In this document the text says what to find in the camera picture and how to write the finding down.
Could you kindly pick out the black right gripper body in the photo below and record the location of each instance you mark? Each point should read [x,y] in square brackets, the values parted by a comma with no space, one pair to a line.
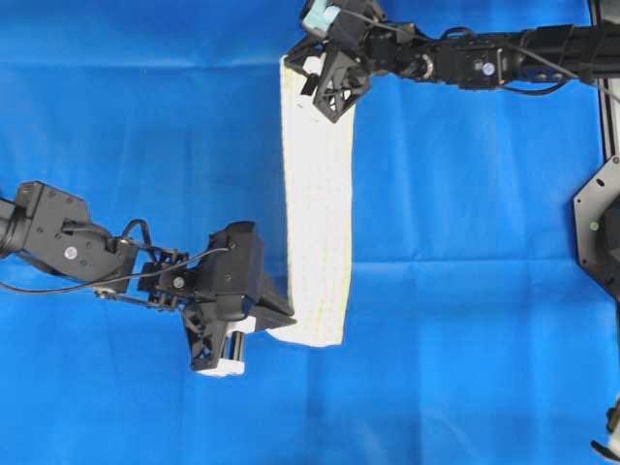
[334,79]

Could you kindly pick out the black table frame rail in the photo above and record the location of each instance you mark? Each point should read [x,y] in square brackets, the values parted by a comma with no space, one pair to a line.
[607,11]

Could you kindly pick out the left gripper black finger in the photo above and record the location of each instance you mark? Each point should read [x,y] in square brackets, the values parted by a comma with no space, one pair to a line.
[272,310]
[219,350]

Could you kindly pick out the yellow checked towel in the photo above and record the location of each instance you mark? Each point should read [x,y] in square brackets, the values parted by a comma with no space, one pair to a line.
[318,176]

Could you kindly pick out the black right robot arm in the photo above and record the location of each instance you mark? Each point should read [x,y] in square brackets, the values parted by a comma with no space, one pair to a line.
[536,62]

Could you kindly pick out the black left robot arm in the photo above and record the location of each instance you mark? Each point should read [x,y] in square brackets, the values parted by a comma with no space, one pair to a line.
[53,231]

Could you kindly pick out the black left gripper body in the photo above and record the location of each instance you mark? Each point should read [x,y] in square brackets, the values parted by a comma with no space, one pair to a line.
[227,280]

